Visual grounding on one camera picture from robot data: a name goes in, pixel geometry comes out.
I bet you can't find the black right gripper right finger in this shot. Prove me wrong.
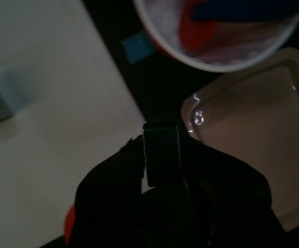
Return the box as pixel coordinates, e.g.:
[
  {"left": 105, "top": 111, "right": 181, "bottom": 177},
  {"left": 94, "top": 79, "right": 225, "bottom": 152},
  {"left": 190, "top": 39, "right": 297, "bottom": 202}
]
[{"left": 144, "top": 122, "right": 286, "bottom": 248}]

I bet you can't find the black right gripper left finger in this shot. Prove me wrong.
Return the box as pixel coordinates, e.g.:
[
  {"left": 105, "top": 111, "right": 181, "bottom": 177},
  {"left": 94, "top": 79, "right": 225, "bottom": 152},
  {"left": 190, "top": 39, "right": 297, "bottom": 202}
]
[{"left": 66, "top": 135, "right": 149, "bottom": 248}]

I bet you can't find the red toy knife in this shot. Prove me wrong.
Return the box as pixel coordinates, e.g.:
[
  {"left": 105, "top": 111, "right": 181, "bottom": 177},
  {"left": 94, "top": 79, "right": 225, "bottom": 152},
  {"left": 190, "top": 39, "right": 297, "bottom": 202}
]
[{"left": 64, "top": 202, "right": 78, "bottom": 245}]

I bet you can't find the white cutting board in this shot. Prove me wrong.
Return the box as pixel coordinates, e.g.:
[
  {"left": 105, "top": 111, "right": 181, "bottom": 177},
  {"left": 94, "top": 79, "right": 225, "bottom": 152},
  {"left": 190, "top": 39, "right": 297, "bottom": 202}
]
[{"left": 0, "top": 0, "right": 149, "bottom": 248}]

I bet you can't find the beige rectangular plate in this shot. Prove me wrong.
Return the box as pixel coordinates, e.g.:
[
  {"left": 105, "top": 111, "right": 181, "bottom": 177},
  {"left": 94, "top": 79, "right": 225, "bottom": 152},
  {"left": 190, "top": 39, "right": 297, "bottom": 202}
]
[{"left": 181, "top": 46, "right": 299, "bottom": 233}]

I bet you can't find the red cup white rim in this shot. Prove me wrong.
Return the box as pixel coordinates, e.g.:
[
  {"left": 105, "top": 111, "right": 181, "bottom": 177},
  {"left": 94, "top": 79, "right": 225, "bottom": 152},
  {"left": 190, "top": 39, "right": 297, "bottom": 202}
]
[{"left": 132, "top": 0, "right": 299, "bottom": 74}]

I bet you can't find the red plastic toy utensil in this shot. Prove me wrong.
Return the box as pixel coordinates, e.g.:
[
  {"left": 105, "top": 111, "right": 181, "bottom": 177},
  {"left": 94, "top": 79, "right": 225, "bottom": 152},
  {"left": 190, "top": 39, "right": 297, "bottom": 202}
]
[{"left": 178, "top": 0, "right": 222, "bottom": 53}]

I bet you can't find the dark blue plastic toy utensil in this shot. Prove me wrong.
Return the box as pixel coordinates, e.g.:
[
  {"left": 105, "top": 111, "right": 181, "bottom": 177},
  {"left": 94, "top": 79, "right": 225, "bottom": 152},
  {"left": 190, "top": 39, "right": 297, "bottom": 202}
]
[{"left": 190, "top": 0, "right": 299, "bottom": 23}]

